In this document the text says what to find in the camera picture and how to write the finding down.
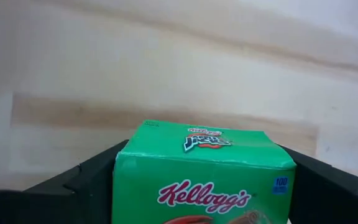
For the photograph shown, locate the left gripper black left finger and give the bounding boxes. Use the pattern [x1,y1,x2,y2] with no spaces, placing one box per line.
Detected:
[23,139,130,224]

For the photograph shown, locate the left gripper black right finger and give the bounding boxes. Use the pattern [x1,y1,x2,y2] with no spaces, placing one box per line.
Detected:
[280,144,358,224]

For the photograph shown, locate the green Apple Jacks box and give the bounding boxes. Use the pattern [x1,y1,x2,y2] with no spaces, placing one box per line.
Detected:
[111,119,297,224]

